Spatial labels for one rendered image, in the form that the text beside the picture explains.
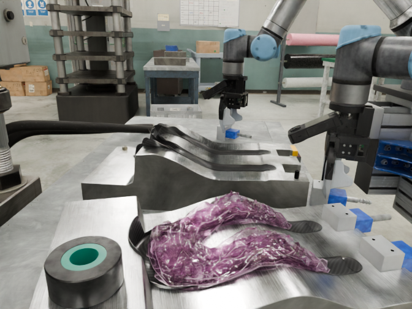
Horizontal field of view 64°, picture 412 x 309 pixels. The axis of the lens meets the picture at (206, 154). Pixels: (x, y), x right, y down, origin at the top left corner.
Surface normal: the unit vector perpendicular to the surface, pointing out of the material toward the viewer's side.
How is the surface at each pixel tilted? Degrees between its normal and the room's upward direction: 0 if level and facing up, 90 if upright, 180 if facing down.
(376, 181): 90
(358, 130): 90
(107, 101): 90
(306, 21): 90
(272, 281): 8
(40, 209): 0
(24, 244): 0
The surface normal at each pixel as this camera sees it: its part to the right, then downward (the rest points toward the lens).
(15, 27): 1.00, 0.04
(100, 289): 0.65, 0.27
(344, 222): 0.23, 0.33
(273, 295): -0.14, -0.92
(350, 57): -0.72, 0.22
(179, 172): -0.07, 0.34
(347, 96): -0.46, 0.30
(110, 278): 0.83, 0.21
